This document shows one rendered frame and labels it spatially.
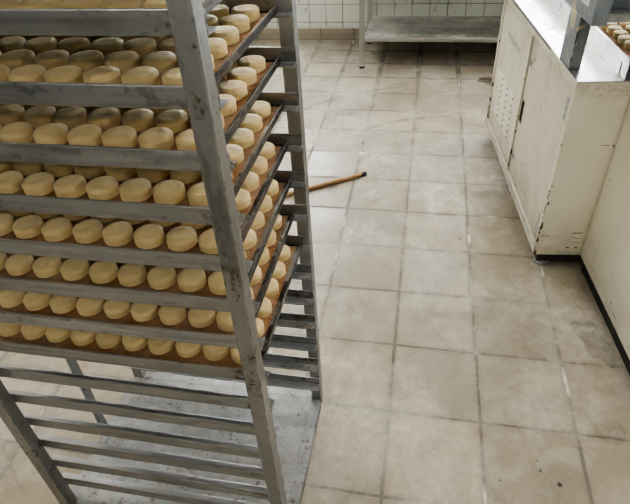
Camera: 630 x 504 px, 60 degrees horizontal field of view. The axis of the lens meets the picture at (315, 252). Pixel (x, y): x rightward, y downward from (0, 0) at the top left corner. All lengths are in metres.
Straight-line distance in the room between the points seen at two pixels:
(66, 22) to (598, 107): 1.81
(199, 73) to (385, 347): 1.61
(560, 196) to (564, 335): 0.54
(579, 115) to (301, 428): 1.43
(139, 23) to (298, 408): 1.32
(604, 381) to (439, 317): 0.61
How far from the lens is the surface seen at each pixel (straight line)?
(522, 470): 1.90
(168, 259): 0.89
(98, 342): 1.19
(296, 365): 1.65
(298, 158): 1.21
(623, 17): 2.14
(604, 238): 2.33
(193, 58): 0.67
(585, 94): 2.16
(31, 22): 0.79
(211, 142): 0.70
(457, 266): 2.50
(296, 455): 1.68
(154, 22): 0.71
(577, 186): 2.34
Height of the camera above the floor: 1.59
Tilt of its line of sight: 38 degrees down
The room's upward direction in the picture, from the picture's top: 4 degrees counter-clockwise
